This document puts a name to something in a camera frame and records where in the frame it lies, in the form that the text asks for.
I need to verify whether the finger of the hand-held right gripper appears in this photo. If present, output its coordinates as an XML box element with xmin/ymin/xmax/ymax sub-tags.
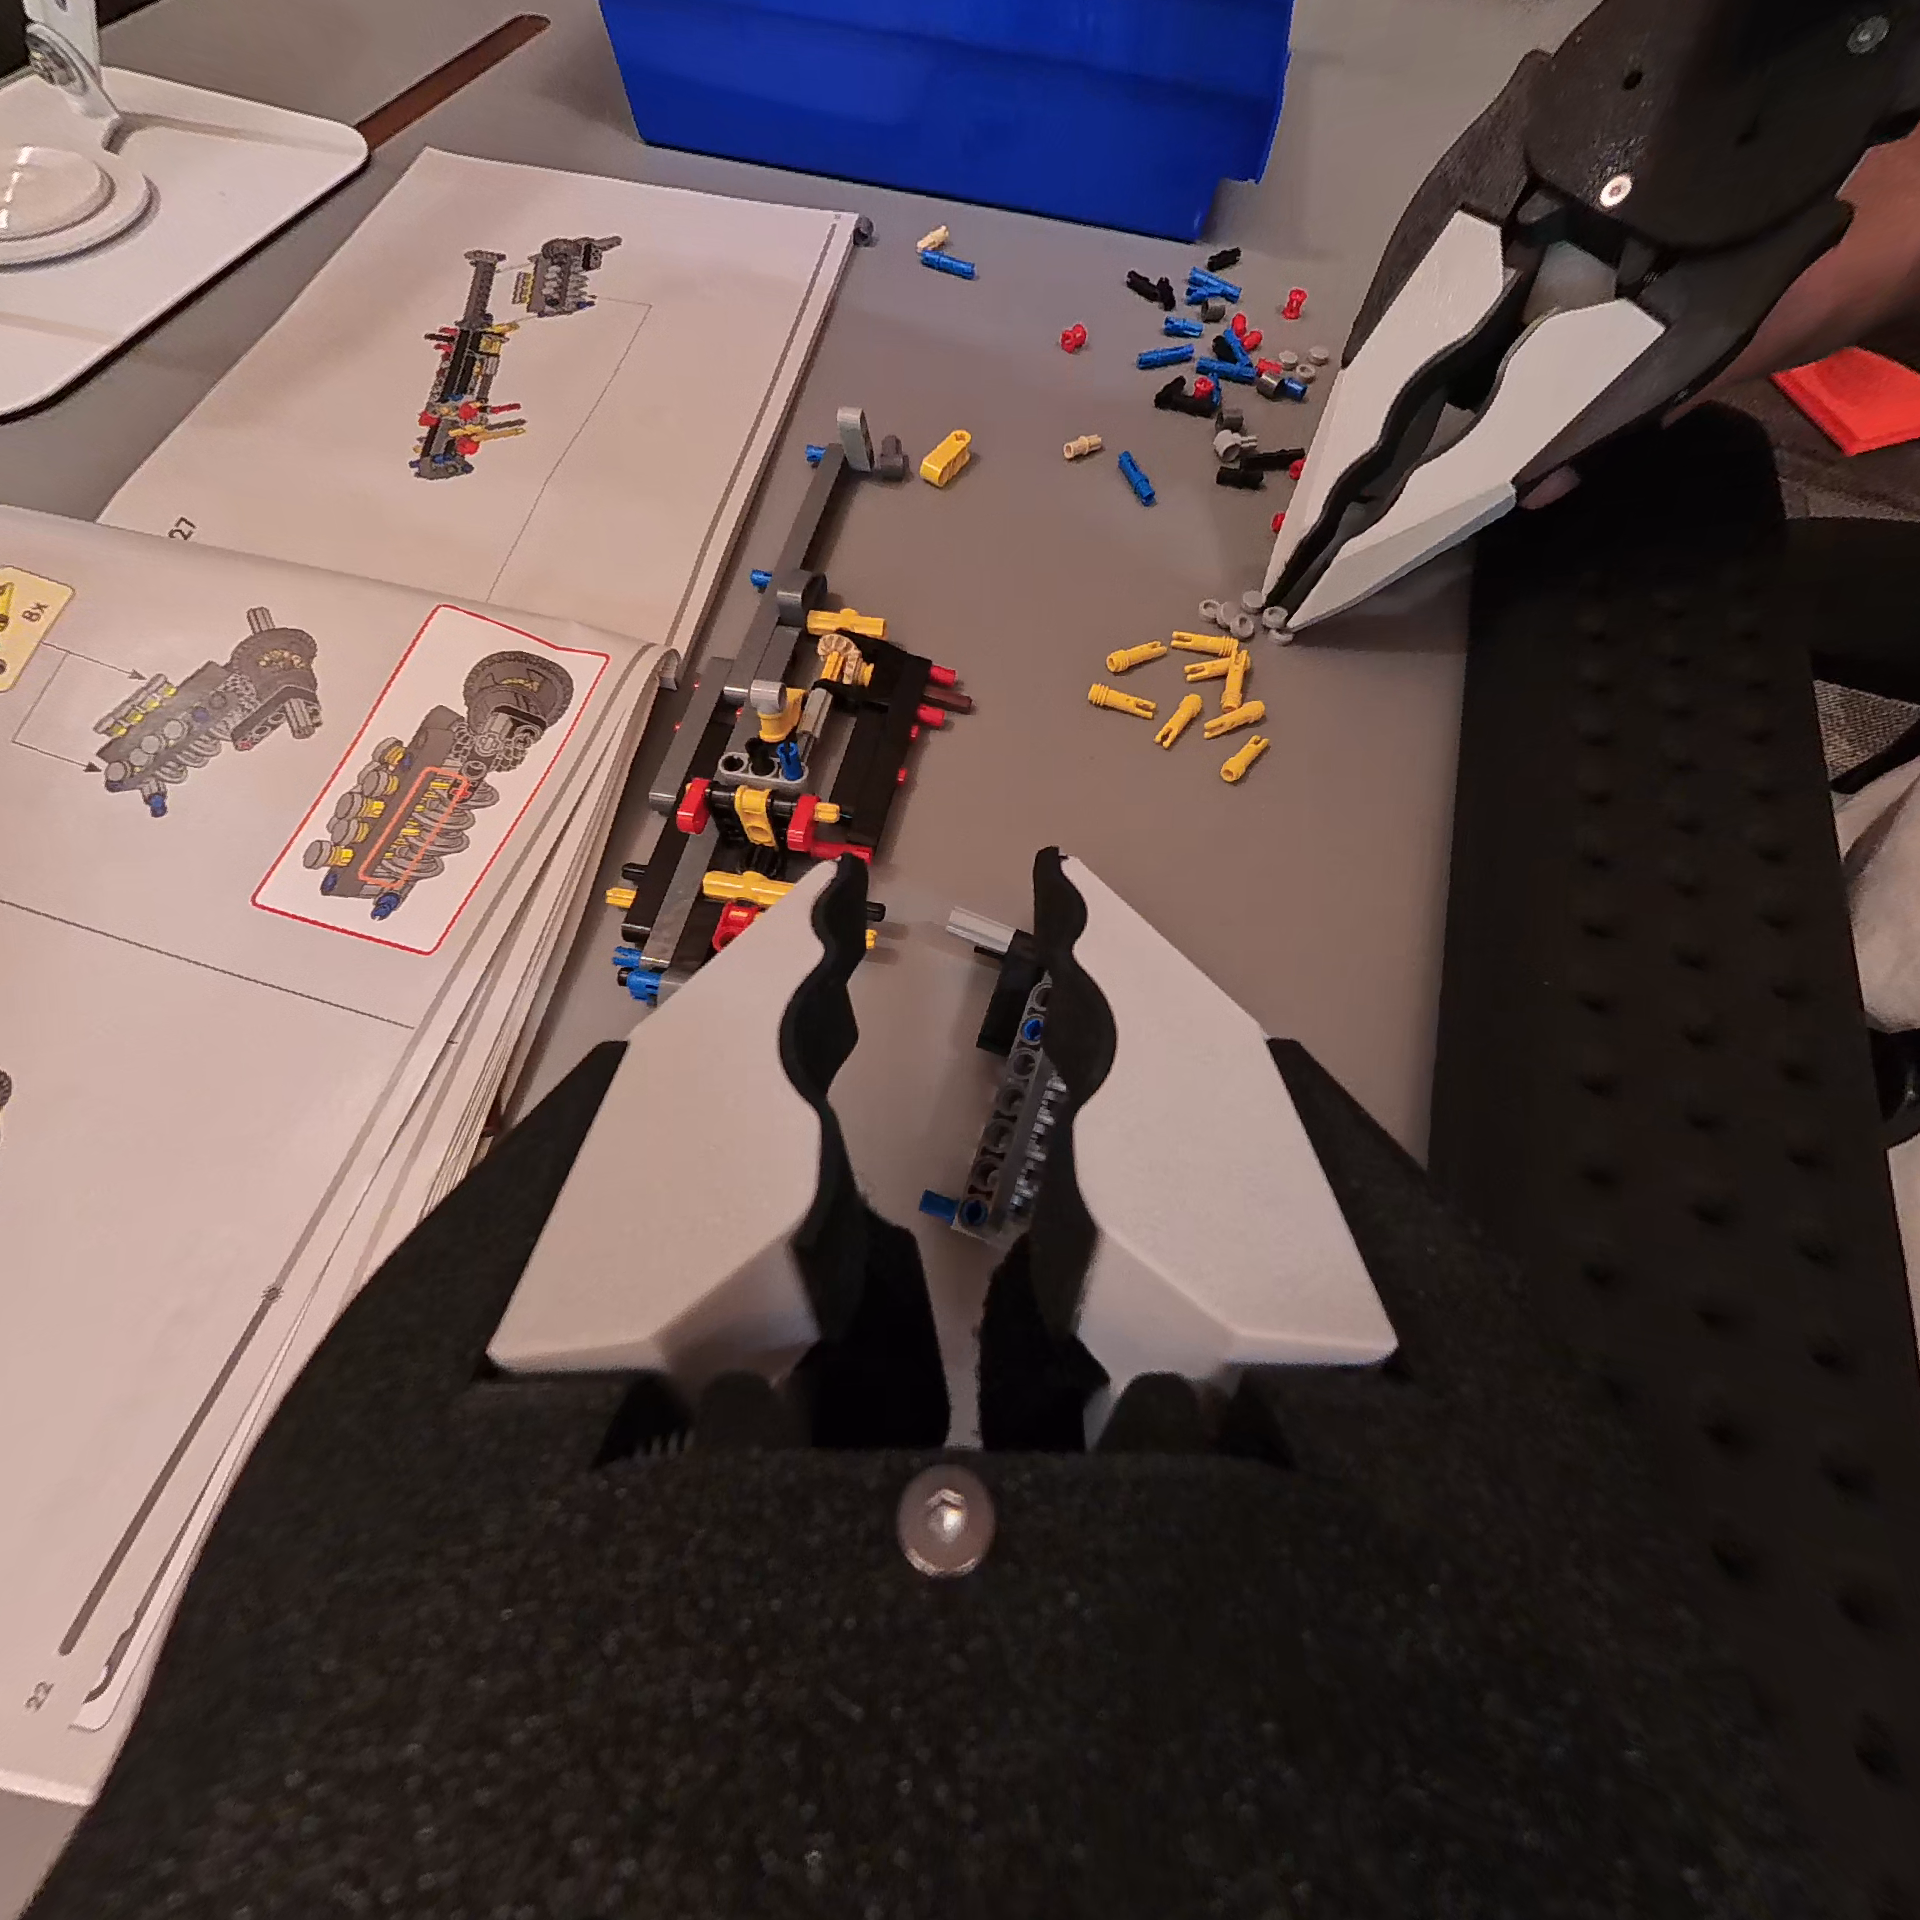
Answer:
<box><xmin>1263</xmin><ymin>210</ymin><xmax>1509</xmax><ymax>607</ymax></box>
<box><xmin>1286</xmin><ymin>296</ymin><xmax>1670</xmax><ymax>632</ymax></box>

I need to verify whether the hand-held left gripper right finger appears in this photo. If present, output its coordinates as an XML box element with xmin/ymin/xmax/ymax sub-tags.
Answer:
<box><xmin>1030</xmin><ymin>848</ymin><xmax>1400</xmax><ymax>1379</ymax></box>

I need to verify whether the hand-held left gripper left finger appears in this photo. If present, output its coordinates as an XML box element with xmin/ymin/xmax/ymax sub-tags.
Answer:
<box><xmin>487</xmin><ymin>855</ymin><xmax>873</xmax><ymax>1382</ymax></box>

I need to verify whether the heap of small lego pieces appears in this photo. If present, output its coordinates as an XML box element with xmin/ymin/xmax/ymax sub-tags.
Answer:
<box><xmin>1055</xmin><ymin>246</ymin><xmax>1335</xmax><ymax>496</ymax></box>

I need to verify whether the grey lego gear assembly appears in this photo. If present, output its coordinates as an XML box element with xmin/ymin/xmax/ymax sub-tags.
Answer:
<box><xmin>919</xmin><ymin>901</ymin><xmax>1070</xmax><ymax>1238</ymax></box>

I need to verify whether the lego instruction booklet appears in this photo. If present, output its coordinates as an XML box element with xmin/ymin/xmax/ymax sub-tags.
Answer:
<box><xmin>0</xmin><ymin>147</ymin><xmax>860</xmax><ymax>1800</ymax></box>

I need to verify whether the group of yellow lego pins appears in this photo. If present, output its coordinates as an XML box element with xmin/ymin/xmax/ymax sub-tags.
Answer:
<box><xmin>1087</xmin><ymin>631</ymin><xmax>1273</xmax><ymax>783</ymax></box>

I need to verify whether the person's right forearm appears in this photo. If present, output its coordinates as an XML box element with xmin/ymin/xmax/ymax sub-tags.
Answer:
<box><xmin>1680</xmin><ymin>135</ymin><xmax>1920</xmax><ymax>436</ymax></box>

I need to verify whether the long lego chassis assembly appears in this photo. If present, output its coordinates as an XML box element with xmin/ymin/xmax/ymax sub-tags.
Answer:
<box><xmin>608</xmin><ymin>405</ymin><xmax>976</xmax><ymax>1004</ymax></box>

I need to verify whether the orange traffic cone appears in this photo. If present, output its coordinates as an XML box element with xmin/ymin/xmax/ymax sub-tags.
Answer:
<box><xmin>1768</xmin><ymin>348</ymin><xmax>1920</xmax><ymax>456</ymax></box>

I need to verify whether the black perforated foam pad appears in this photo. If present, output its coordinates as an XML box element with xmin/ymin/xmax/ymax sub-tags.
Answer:
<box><xmin>1430</xmin><ymin>405</ymin><xmax>1920</xmax><ymax>1920</ymax></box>

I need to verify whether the blue plastic bin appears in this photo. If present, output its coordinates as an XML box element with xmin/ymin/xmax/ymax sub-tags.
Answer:
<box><xmin>599</xmin><ymin>0</ymin><xmax>1295</xmax><ymax>243</ymax></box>

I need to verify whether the person's white shirt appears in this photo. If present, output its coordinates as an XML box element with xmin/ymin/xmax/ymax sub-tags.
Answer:
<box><xmin>1837</xmin><ymin>749</ymin><xmax>1920</xmax><ymax>1037</ymax></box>

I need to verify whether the wooden document stand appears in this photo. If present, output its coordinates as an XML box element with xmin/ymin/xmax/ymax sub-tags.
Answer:
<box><xmin>0</xmin><ymin>0</ymin><xmax>368</xmax><ymax>414</ymax></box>

